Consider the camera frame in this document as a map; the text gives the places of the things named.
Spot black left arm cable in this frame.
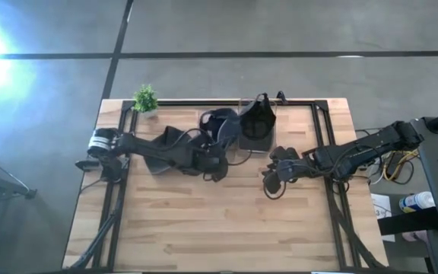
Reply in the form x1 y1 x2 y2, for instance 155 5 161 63
154 127 252 182

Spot white bottle blue yellow label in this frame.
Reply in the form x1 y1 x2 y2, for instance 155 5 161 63
398 190 436 214

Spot white printed paper sheet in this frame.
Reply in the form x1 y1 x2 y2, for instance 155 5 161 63
370 193 397 243

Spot blue-grey denim cap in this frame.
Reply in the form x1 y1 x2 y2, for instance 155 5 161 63
198 107 242 152

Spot black strap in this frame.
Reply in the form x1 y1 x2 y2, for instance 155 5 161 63
377 207 438 236

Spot dark olive cap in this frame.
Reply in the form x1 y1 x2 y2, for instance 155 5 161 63
238 92 278 142

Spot black metal table frame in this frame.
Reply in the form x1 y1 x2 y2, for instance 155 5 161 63
70 99 386 273

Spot yellow and white cable bundle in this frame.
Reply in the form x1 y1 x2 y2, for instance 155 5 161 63
355 129 421 186

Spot small green potted plant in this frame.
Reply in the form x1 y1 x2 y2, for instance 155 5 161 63
133 84 160 117

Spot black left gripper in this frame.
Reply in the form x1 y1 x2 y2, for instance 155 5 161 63
186 131 236 183

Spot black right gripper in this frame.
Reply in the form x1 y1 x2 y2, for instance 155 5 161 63
260 145 313 196

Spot clear plastic bin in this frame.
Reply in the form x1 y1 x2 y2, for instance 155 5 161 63
236 99 278 159
195 100 239 159

